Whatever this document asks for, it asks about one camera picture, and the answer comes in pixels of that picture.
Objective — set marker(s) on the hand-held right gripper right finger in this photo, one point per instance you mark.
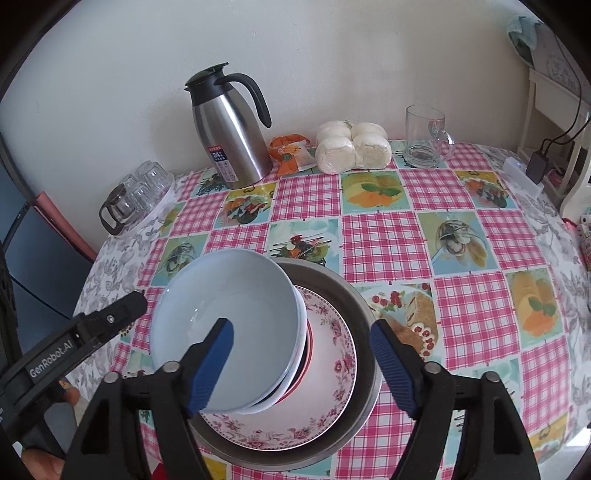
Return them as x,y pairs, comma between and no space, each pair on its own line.
392,364

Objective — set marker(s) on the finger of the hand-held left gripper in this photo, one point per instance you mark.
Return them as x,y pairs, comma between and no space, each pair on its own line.
111,317

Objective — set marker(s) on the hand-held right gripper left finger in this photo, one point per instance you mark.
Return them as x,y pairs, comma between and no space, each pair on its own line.
212,369

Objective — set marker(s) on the large stainless steel plate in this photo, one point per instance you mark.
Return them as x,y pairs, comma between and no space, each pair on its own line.
364,330

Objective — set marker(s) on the pink floral plate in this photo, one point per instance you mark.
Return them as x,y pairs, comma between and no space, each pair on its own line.
332,369

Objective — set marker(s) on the white square bowl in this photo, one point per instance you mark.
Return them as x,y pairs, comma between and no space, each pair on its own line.
240,295

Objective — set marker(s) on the small white bowl red motif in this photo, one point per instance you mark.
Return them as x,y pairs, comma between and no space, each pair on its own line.
301,357

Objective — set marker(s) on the person's left hand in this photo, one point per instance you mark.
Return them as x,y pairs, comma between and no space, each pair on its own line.
44,468

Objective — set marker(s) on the pink board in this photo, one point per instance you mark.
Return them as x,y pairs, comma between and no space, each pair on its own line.
60,221

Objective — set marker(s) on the white tray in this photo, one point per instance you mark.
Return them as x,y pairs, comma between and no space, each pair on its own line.
160,205

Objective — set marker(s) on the clear drinking glass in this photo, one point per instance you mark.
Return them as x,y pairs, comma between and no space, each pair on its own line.
141,198
129,181
154,177

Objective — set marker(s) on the pink checked tablecloth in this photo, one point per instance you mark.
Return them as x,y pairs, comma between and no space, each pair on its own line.
383,230

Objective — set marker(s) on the stainless steel thermos jug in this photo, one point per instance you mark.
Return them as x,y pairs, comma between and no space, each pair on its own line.
226,129

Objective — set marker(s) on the bag of steamed buns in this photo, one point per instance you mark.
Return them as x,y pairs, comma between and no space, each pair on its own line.
351,147

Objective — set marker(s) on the orange snack packet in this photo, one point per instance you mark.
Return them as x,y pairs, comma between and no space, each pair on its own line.
291,154

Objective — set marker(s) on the white power strip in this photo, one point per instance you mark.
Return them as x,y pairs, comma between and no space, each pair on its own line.
517,173

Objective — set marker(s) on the clear glass mug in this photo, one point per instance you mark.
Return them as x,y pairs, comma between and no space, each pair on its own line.
422,134

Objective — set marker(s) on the dark power adapter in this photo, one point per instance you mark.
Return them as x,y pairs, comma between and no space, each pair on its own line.
539,166

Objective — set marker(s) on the white shelf rack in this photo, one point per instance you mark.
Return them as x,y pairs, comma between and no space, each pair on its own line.
530,110

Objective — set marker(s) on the white appliance with teal cover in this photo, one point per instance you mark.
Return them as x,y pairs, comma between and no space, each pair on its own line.
554,50

